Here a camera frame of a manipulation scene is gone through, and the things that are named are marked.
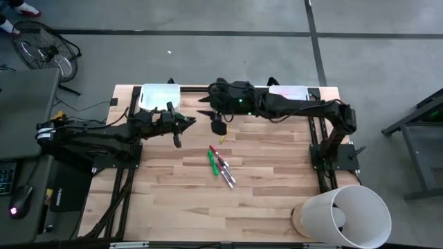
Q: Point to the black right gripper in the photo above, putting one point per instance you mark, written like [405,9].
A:
[235,97]

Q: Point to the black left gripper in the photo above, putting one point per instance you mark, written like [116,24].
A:
[155,122]

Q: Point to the green highlighter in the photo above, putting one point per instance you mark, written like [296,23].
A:
[213,163]

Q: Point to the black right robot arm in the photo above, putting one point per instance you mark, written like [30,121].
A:
[304,107]

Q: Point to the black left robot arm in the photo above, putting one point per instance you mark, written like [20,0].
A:
[97,135]

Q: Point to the yellow highlighter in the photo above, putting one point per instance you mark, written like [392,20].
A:
[224,137]

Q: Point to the white plastic bin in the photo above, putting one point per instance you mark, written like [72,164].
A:
[277,92]
[155,95]

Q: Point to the grey translucent plastic bin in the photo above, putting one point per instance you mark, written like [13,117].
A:
[246,85]

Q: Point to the maroon cap dry-erase marker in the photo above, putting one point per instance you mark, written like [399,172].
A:
[225,176]

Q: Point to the small black box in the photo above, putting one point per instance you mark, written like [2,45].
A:
[114,102]

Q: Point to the yellow plug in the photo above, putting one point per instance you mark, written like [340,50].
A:
[59,116]

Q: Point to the grey desk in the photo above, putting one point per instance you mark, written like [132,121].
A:
[27,103]

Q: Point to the black floor fan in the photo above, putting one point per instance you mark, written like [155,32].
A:
[45,52]

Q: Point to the black computer mouse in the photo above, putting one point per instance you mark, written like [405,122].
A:
[20,200]

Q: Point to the black keyboard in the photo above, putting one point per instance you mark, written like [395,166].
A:
[7,178]

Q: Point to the person's shoe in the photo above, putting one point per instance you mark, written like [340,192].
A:
[27,9]
[7,26]

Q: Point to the black metal cart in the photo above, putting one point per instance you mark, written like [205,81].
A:
[425,148]

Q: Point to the black frame corner bracket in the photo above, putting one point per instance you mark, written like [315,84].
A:
[171,81]
[272,81]

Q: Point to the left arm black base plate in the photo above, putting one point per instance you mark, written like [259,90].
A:
[114,162]

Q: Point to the silver bracket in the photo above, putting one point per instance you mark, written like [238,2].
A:
[128,245]

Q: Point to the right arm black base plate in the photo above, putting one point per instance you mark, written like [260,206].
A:
[342,162]

